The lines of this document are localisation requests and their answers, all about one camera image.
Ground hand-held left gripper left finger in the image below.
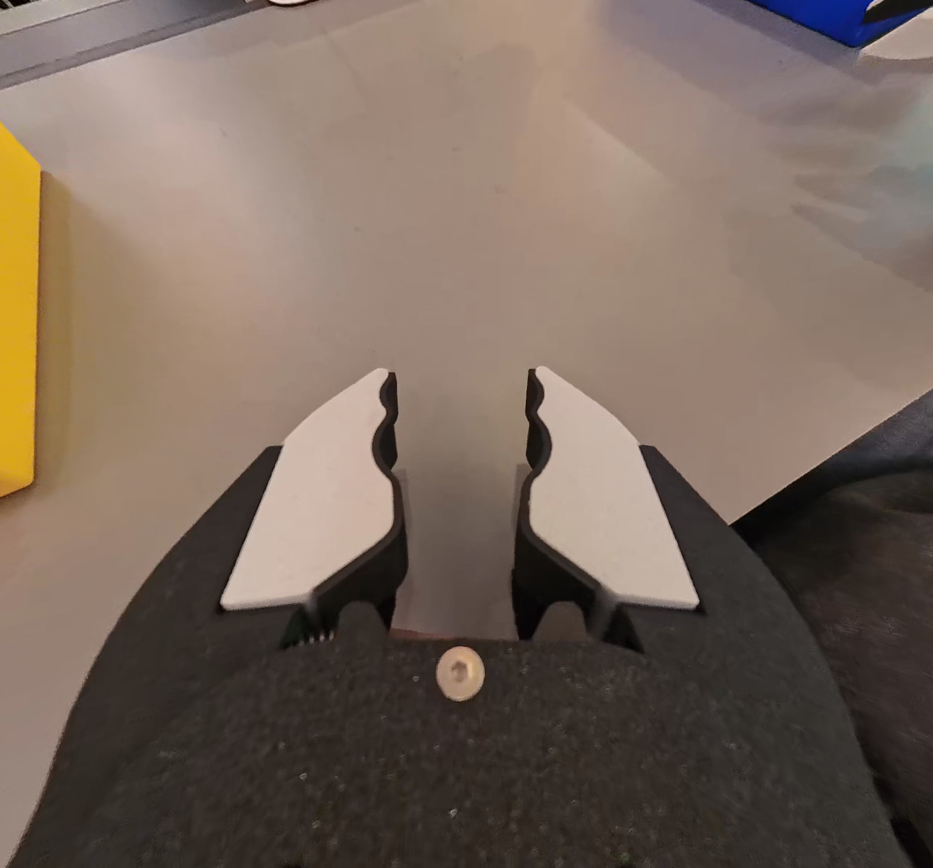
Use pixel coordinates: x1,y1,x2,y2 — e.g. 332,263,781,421
220,368,409,642

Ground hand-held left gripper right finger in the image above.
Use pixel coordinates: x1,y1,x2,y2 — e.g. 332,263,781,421
513,366,701,644

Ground person's dark trousers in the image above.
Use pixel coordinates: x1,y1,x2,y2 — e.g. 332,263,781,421
731,390,933,851

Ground yellow plastic bin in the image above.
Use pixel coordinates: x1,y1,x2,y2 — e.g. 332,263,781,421
0,121,43,499

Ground grey metal panel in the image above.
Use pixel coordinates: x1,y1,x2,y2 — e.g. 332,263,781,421
0,0,252,87

